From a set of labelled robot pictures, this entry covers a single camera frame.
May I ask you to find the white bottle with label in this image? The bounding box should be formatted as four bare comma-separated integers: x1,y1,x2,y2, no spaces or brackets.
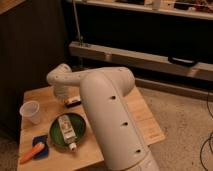
58,115,77,151

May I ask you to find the black handle on rail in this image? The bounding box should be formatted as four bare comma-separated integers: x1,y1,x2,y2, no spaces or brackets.
168,57,198,67

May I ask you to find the white horizontal beam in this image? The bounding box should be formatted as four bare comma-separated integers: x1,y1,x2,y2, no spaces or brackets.
69,41,213,81

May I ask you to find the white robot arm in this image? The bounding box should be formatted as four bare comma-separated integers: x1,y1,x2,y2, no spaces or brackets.
46,63,160,171

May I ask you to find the orange toy carrot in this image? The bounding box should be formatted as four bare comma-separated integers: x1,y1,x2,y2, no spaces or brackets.
19,142,45,164

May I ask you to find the green round plate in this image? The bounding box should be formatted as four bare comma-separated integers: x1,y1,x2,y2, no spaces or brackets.
49,113,86,148

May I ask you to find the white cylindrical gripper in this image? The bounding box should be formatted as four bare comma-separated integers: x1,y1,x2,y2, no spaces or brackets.
53,85,71,104

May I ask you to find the blue sponge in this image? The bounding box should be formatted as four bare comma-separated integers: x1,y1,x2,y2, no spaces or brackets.
32,135,49,160

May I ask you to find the metal vertical pole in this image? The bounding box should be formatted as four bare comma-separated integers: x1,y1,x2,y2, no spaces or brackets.
72,0,83,46

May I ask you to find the clear plastic cup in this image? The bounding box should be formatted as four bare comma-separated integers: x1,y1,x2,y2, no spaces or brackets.
19,100,41,124

